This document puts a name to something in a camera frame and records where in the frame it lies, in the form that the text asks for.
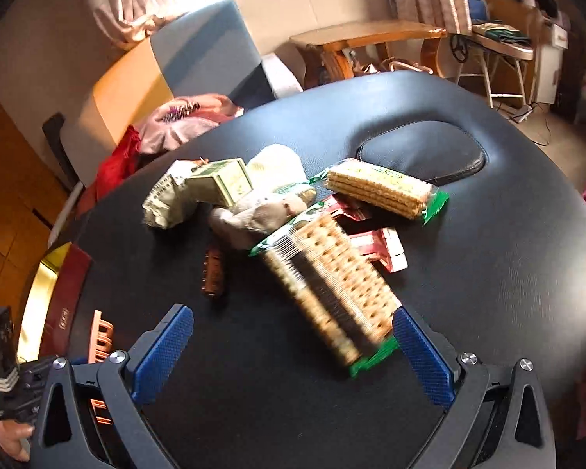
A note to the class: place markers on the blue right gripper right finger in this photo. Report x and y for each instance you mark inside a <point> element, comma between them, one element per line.
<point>430,355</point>

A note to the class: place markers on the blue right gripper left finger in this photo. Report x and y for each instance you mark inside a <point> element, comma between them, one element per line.
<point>155,353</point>

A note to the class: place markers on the orange plastic rack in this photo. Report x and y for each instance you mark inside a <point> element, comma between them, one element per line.
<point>100,347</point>

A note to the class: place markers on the soda cracker pack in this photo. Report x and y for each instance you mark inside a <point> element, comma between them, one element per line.
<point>344,298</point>

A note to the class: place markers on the green wafer biscuit pack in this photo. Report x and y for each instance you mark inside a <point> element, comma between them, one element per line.
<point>387,189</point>

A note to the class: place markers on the person left hand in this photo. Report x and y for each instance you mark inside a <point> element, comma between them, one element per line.
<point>12,434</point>

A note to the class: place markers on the red gold tin box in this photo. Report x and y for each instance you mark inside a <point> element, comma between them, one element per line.
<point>52,301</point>

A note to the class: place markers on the brown chocolate bar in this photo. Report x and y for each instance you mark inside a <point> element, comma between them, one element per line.
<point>213,278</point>

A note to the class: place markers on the red snack wrapper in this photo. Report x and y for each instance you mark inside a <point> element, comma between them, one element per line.
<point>382,245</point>

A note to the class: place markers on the crumpled snack bag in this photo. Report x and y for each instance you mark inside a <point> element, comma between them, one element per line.
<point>169,202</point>

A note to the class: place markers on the beige crumpled cloth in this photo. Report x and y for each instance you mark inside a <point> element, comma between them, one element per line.
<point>281,192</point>

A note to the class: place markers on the green tea box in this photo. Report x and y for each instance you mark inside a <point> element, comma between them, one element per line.
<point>221,183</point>

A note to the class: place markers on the red cloth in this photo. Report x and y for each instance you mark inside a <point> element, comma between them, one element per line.
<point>116,168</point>

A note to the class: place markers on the black face hole cushion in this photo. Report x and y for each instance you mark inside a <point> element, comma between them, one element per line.
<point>435,152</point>

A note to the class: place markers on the pink garment with beads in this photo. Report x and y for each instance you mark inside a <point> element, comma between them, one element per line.
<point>183,119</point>

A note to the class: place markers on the white folding chair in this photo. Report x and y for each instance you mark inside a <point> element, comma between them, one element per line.
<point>488,43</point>

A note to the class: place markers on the grey and yellow armchair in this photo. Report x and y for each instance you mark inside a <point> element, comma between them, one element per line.
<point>207,51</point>

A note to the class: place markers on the wooden side table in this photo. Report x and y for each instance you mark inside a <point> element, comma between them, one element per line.
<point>326,48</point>

